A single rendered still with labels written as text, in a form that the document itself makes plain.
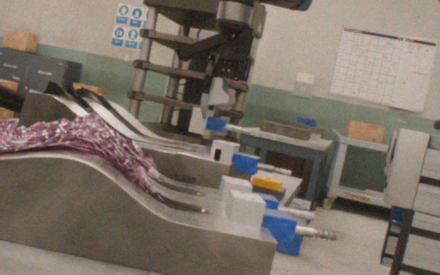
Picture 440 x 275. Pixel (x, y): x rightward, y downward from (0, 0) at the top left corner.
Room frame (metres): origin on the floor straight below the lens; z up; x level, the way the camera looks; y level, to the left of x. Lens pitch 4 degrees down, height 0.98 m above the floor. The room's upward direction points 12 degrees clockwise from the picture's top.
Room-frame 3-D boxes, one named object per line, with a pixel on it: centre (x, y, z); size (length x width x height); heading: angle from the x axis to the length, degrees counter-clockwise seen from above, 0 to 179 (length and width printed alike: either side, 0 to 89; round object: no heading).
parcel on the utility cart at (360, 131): (6.56, -2.28, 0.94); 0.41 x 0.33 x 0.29; 80
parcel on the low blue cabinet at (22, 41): (8.12, 2.41, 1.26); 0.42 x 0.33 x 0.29; 72
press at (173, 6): (5.69, -0.19, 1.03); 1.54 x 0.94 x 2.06; 162
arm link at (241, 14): (1.23, -0.09, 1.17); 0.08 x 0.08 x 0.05
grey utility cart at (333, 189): (6.50, -2.43, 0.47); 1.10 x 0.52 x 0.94; 80
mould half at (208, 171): (1.04, 0.10, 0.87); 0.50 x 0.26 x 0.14; 73
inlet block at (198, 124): (1.22, -0.11, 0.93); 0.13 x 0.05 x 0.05; 73
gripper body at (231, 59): (1.22, -0.10, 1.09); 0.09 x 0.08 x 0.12; 73
